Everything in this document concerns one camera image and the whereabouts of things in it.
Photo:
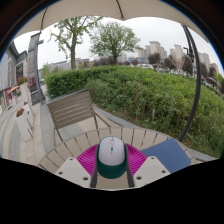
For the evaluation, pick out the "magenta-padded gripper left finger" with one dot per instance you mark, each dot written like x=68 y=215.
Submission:
x=71 y=171

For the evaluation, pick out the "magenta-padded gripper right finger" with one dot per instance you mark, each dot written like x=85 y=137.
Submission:
x=150 y=171

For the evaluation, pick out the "white and teal computer mouse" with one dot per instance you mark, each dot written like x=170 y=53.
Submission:
x=111 y=153

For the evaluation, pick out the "dark blue mouse pad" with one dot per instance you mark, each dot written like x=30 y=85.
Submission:
x=170 y=155

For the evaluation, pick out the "slatted wooden garden chair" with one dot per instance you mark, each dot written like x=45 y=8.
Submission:
x=71 y=110

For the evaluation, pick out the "white planter box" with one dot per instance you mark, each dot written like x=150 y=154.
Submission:
x=24 y=125

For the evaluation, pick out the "green hedge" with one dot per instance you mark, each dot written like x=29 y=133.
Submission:
x=150 y=100

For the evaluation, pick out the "tall thin-crowned tree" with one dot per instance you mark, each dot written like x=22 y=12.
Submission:
x=72 y=50

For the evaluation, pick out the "distant high-rise buildings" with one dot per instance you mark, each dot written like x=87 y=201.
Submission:
x=155 y=50

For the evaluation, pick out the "round-crowned green tree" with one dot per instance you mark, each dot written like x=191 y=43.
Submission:
x=113 y=38

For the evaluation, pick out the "beige parasol canopy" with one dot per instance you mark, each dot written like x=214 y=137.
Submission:
x=100 y=8

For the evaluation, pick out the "grey street sign post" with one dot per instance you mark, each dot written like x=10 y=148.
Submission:
x=33 y=66

